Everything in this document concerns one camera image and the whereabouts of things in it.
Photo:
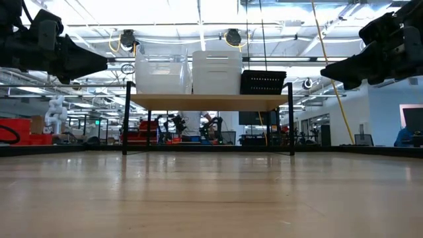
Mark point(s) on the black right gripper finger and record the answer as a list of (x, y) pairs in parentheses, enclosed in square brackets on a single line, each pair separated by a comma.
[(352, 64), (340, 77)]

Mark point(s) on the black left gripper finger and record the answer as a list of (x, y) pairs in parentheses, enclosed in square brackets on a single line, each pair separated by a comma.
[(96, 67), (77, 56)]

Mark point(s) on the black slotted plastic basket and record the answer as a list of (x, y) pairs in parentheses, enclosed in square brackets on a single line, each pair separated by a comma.
[(262, 74), (262, 86)]

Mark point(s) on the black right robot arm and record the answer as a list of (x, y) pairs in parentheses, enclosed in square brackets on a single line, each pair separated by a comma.
[(414, 43)]

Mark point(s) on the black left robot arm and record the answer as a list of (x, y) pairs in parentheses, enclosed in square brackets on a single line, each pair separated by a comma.
[(8, 49)]

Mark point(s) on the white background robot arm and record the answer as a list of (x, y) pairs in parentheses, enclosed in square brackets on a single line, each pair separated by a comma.
[(54, 114)]

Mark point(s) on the black background robot arm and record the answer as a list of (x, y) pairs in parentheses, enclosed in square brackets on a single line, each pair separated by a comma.
[(178, 124), (213, 127)]

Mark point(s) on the wooden shelf with black legs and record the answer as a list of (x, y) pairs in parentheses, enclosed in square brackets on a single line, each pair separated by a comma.
[(211, 102)]

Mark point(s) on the pink-framed monitor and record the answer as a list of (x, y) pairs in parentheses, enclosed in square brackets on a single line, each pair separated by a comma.
[(413, 117)]

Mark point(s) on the tall black cabinet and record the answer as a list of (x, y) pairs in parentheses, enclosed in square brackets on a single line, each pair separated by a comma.
[(326, 135)]

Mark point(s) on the cardboard box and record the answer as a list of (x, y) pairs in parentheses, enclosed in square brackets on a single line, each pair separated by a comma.
[(37, 125)]

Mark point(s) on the person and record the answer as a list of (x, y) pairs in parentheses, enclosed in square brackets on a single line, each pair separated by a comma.
[(401, 138), (191, 124)]

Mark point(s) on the black background monitor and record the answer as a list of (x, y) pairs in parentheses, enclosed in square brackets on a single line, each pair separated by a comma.
[(254, 118)]

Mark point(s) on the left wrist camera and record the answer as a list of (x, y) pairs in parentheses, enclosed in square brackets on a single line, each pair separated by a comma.
[(48, 33)]

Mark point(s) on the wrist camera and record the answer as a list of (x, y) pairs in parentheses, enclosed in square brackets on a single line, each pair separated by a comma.
[(376, 31), (48, 33)]

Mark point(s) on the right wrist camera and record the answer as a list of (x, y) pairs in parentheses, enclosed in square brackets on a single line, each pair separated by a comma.
[(376, 31)]

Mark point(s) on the black metal table frame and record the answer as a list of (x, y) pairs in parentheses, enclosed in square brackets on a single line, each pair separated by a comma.
[(66, 149)]

